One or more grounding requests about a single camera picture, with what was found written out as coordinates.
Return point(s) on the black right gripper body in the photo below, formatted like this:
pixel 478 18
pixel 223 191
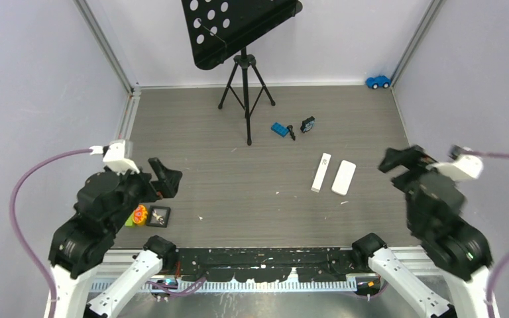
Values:
pixel 415 158

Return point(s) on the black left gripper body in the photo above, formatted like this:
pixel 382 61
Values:
pixel 164 185

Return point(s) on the white rectangular box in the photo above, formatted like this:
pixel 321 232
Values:
pixel 320 172

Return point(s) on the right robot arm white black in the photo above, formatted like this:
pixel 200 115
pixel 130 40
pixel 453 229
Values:
pixel 433 213

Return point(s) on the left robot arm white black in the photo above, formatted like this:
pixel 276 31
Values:
pixel 78 248

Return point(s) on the yellow orange toy block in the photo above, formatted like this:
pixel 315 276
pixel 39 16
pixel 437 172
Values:
pixel 138 218

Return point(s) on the blue toy car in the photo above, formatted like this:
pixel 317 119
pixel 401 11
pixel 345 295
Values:
pixel 378 81

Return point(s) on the small black blue box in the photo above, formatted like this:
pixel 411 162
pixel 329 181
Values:
pixel 307 124

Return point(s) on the blue toy brick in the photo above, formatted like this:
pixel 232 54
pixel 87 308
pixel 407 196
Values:
pixel 279 129

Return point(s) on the black screw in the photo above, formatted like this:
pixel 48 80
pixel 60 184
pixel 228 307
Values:
pixel 291 132

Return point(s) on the black music stand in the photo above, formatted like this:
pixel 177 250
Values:
pixel 222 30

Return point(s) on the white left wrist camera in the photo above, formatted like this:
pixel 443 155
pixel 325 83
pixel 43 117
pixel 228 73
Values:
pixel 117 156

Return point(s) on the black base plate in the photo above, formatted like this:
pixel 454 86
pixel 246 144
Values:
pixel 264 265

